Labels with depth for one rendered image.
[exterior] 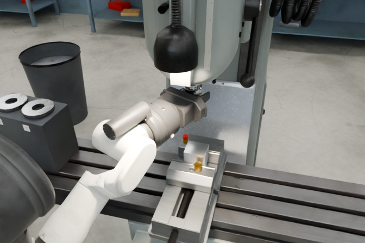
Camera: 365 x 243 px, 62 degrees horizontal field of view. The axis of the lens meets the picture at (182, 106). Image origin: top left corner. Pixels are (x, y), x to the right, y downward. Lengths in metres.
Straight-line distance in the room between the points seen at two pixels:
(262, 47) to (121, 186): 0.71
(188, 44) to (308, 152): 2.22
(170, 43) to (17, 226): 0.30
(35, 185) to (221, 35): 0.41
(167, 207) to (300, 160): 1.83
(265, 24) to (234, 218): 0.60
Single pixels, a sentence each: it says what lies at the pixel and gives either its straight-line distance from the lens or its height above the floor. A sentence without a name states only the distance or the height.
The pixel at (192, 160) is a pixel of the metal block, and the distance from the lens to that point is 0.84.
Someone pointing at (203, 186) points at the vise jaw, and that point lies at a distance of 0.82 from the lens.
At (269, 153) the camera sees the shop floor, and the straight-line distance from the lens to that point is 2.51.
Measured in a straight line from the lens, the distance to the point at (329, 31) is 4.56.
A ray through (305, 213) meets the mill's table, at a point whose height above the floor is 0.93.
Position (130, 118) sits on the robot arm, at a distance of 0.57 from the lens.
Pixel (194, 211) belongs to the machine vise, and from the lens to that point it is 0.79.
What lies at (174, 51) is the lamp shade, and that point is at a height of 1.45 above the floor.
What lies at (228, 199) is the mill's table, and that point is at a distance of 0.92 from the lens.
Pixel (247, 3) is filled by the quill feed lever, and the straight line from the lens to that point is 0.66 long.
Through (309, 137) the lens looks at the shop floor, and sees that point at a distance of 2.77.
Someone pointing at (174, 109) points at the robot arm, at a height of 1.27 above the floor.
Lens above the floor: 1.63
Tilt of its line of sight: 34 degrees down
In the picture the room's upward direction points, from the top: straight up
